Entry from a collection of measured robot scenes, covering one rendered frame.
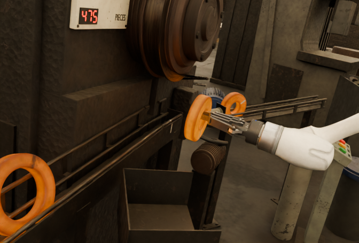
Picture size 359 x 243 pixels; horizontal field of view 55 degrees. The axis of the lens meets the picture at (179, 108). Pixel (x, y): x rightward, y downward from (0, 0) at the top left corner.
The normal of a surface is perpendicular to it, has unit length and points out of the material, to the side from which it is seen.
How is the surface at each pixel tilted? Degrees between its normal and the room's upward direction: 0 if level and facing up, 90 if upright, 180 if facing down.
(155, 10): 84
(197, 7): 69
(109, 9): 90
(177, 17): 86
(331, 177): 90
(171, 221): 5
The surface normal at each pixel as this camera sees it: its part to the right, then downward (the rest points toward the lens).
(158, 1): -0.34, 0.00
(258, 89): -0.60, 0.14
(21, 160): 0.89, -0.11
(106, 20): 0.91, 0.26
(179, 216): 0.18, -0.91
